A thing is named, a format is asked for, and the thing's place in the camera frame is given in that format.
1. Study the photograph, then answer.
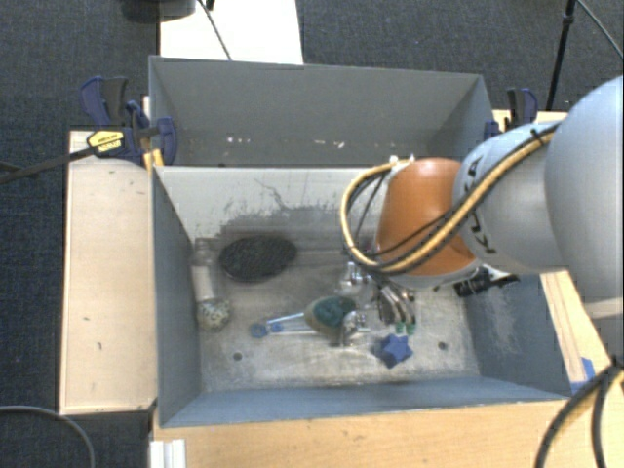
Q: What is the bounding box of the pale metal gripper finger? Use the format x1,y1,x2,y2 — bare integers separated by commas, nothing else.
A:
339,309,371,348
334,260,374,297

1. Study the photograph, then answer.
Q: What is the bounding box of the blue star-shaped block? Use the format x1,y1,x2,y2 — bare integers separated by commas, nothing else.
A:
370,332,414,371

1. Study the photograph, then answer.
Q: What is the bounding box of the black oval textured pad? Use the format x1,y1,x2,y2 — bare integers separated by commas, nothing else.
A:
217,235,299,284

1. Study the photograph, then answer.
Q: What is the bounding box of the blue and clear plastic tool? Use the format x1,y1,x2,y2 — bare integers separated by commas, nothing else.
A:
249,311,317,339

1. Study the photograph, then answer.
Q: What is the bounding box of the speckled white green ball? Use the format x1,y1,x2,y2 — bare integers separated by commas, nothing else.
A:
196,297,234,333

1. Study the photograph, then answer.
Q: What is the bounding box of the clear glass bottle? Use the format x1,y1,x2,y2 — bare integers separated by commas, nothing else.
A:
188,238,221,306

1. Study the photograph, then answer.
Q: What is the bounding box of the grey metal bin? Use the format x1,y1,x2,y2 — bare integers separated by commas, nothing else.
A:
147,55,574,429

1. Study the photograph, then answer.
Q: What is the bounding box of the pale wood board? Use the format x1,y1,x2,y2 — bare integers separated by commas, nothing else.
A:
58,129,160,416

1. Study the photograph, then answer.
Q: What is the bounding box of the black cylinder on white bracket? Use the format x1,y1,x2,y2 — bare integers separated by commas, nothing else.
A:
452,264,521,297

